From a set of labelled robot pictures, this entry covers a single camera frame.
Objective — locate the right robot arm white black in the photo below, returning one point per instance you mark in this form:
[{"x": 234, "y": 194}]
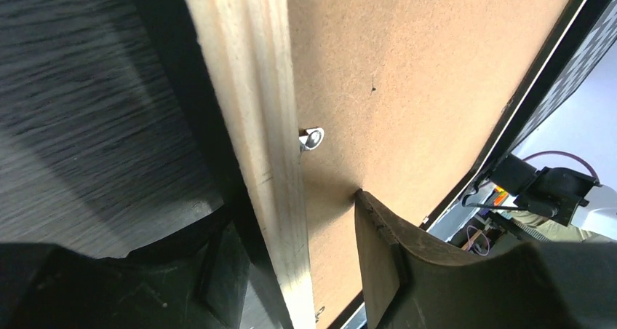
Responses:
[{"x": 559, "y": 196}]

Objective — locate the black picture frame with photo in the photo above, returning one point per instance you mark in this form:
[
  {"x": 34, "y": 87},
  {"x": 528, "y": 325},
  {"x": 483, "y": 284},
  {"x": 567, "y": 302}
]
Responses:
[{"x": 416, "y": 98}]

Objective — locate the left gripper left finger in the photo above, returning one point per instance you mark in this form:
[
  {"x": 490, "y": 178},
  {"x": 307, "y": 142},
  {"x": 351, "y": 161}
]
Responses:
[{"x": 214, "y": 273}]

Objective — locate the black white checkerboard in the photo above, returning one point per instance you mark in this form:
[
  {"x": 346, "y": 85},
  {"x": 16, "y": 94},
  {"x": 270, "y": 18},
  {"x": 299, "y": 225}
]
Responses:
[{"x": 587, "y": 56}]

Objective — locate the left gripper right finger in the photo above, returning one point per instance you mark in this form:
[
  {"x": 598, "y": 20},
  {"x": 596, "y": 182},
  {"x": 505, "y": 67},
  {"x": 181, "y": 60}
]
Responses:
[{"x": 411, "y": 279}]

